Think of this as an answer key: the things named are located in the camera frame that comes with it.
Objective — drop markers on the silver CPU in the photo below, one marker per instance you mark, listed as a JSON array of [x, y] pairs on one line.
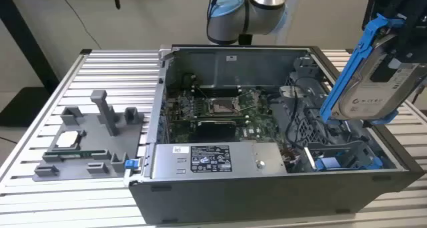
[[68, 140]]

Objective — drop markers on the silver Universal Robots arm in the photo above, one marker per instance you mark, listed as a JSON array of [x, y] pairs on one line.
[[264, 18]]

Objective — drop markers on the green motherboard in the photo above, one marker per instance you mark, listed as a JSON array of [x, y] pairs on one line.
[[257, 128]]

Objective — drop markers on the CPU socket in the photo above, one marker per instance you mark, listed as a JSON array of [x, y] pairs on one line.
[[224, 106]]

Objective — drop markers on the black upright post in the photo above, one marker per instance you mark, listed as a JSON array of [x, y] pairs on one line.
[[27, 38]]

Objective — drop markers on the silver power supply unit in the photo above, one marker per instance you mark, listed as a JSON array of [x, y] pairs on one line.
[[217, 160]]

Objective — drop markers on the white sticker on case wall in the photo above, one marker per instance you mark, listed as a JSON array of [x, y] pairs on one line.
[[232, 58]]

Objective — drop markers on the hard disk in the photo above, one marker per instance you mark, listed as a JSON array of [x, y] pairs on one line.
[[370, 100]]

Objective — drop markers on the grey parts rack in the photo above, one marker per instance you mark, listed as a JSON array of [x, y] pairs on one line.
[[97, 138]]

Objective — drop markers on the black table corner cap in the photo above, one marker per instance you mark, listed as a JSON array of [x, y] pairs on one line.
[[86, 51]]

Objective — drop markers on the open grey PC case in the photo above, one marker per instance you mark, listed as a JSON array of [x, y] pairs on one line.
[[234, 195]]

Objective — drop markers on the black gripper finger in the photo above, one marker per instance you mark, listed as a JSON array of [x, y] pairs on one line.
[[384, 73]]

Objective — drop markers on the thin metal locking lever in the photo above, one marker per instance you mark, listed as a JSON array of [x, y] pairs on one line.
[[250, 104]]

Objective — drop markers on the blue case latch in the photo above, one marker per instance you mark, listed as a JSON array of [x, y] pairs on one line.
[[132, 164]]

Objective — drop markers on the black graphics card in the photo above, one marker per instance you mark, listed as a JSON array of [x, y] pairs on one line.
[[216, 131]]

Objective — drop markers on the grey metal drive cage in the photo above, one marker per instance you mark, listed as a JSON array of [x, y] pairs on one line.
[[301, 118]]

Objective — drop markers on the green RAM stick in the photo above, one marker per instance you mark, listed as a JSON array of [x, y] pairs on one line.
[[90, 153]]

